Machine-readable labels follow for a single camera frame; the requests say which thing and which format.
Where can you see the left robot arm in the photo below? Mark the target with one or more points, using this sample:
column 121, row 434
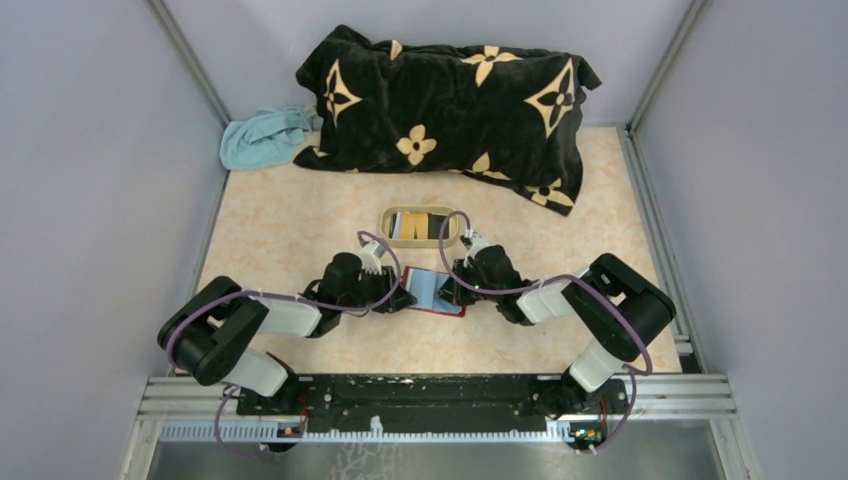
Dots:
column 210, row 336

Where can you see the beige oval tray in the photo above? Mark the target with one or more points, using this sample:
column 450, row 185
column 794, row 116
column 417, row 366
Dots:
column 449, row 237

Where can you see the red leather card holder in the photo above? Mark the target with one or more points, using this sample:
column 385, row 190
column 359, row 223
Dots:
column 424, row 285

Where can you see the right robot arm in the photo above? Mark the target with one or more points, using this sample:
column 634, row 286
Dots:
column 622, row 310

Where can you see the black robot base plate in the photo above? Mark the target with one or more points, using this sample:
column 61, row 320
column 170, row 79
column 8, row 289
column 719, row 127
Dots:
column 421, row 404

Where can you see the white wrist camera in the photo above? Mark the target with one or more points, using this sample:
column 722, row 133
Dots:
column 370, row 255
column 474, row 242

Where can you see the aluminium frame rail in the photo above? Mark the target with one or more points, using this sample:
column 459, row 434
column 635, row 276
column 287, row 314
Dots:
column 186, row 411

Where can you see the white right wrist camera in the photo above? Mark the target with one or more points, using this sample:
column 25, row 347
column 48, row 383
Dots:
column 474, row 242

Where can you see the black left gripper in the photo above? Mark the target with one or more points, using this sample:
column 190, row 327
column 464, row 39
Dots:
column 392, row 296

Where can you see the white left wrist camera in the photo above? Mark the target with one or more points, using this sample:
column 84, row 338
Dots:
column 370, row 255

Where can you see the light blue cloth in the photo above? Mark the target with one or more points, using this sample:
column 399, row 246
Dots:
column 270, row 138

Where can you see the black cream patterned blanket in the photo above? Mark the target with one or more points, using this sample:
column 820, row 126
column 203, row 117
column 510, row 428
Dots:
column 501, row 115

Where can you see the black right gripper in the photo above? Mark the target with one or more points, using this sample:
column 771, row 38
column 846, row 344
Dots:
column 455, row 293

